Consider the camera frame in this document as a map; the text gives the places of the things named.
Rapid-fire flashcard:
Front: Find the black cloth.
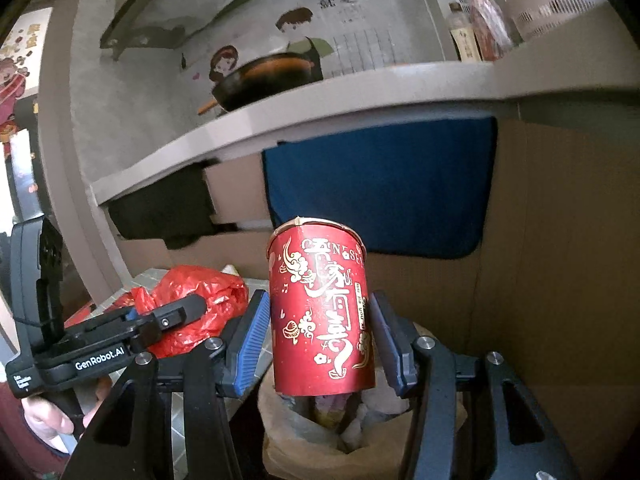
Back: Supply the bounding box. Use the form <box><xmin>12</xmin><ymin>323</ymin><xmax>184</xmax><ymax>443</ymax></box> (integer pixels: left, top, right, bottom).
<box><xmin>107</xmin><ymin>160</ymin><xmax>241</xmax><ymax>251</ymax></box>

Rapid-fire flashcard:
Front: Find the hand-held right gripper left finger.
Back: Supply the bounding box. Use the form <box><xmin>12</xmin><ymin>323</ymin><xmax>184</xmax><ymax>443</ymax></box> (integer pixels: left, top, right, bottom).
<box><xmin>60</xmin><ymin>289</ymin><xmax>272</xmax><ymax>480</ymax></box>

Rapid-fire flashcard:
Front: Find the blue cloth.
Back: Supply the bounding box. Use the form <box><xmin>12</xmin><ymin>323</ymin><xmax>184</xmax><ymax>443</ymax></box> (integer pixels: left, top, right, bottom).
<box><xmin>262</xmin><ymin>116</ymin><xmax>498</xmax><ymax>261</ymax></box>

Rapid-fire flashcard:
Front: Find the beige plastic basket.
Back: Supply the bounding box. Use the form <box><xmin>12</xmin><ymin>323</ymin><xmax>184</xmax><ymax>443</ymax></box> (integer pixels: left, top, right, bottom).
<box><xmin>502</xmin><ymin>0</ymin><xmax>608</xmax><ymax>43</ymax></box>

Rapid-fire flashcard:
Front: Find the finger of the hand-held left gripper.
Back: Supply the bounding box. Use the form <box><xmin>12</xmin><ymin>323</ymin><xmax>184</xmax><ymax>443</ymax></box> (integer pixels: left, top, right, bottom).
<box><xmin>127</xmin><ymin>294</ymin><xmax>208</xmax><ymax>358</ymax></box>

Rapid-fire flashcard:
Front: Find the black wok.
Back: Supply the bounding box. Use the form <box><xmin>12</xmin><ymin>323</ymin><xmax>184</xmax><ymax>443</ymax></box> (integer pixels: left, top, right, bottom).
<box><xmin>197</xmin><ymin>52</ymin><xmax>323</xmax><ymax>116</ymax></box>

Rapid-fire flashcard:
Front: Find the red paper cup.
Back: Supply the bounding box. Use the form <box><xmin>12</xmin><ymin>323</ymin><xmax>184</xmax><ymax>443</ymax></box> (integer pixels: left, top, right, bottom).
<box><xmin>266</xmin><ymin>216</ymin><xmax>377</xmax><ymax>396</ymax></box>

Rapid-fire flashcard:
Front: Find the dark glass range hood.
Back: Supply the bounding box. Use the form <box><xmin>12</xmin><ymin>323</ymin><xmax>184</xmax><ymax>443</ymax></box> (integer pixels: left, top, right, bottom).
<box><xmin>100</xmin><ymin>0</ymin><xmax>321</xmax><ymax>61</ymax></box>

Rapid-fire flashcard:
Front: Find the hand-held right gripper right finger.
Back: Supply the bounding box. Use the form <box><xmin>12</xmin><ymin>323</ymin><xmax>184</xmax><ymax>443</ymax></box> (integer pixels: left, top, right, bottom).
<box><xmin>369</xmin><ymin>290</ymin><xmax>581</xmax><ymax>480</ymax></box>

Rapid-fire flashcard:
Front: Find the person's left hand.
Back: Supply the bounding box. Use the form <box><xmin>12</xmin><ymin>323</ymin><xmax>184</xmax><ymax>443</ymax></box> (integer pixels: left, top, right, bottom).
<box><xmin>22</xmin><ymin>377</ymin><xmax>114</xmax><ymax>458</ymax></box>

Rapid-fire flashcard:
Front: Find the crumpled white paper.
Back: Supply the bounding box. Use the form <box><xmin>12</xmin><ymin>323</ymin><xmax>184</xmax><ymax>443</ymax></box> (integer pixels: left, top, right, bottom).
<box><xmin>357</xmin><ymin>385</ymin><xmax>416</xmax><ymax>417</ymax></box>

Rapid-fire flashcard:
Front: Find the purple snack wrapper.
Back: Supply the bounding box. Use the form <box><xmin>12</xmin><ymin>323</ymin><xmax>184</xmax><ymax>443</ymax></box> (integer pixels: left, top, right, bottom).
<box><xmin>312</xmin><ymin>392</ymin><xmax>352</xmax><ymax>427</ymax></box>

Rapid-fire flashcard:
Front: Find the cartoon wall poster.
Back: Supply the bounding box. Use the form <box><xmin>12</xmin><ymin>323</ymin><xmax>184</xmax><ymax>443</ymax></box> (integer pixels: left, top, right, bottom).
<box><xmin>180</xmin><ymin>0</ymin><xmax>401</xmax><ymax>83</ymax></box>

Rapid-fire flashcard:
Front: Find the clear glass bottle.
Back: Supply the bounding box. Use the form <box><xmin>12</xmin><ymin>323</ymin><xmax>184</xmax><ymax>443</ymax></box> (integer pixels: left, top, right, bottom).
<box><xmin>446</xmin><ymin>2</ymin><xmax>483</xmax><ymax>63</ymax></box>

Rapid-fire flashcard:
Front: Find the cardboard box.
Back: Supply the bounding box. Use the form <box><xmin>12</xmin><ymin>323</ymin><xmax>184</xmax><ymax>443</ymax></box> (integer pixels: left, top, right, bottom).
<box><xmin>117</xmin><ymin>115</ymin><xmax>640</xmax><ymax>411</ymax></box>

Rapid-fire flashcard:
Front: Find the grey kitchen counter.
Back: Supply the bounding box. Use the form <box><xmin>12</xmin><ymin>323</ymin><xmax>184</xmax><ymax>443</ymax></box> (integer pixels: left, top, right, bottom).
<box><xmin>90</xmin><ymin>57</ymin><xmax>640</xmax><ymax>206</ymax></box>

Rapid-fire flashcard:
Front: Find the red plastic bag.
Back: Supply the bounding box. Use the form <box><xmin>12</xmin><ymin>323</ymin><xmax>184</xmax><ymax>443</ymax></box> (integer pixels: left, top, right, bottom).
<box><xmin>117</xmin><ymin>265</ymin><xmax>250</xmax><ymax>361</ymax></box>

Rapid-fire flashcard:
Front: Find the red bottle with orange cap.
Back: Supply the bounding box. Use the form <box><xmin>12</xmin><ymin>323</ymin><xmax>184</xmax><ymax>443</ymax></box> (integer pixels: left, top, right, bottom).
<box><xmin>465</xmin><ymin>0</ymin><xmax>513</xmax><ymax>61</ymax></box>

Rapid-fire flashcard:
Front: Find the bin with beige plastic bag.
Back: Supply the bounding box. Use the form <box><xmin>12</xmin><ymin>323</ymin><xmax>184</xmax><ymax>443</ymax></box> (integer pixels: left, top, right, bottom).
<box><xmin>257</xmin><ymin>322</ymin><xmax>468</xmax><ymax>480</ymax></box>

